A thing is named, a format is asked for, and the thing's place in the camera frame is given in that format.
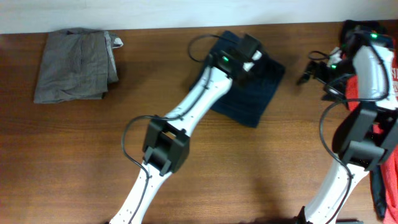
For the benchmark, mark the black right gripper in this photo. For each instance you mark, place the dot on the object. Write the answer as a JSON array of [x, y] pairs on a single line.
[[320, 68]]

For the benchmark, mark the navy blue shorts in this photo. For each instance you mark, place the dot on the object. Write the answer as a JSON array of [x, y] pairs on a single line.
[[251, 91]]

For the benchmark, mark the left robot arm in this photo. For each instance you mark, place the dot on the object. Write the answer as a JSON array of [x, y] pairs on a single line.
[[167, 141]]

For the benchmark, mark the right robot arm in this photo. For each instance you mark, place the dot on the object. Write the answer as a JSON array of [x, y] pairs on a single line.
[[359, 71]]

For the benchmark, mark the black garment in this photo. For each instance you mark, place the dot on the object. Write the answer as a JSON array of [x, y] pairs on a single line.
[[378, 190]]

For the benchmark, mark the grey folded shorts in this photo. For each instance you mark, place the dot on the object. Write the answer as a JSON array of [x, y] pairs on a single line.
[[77, 64]]

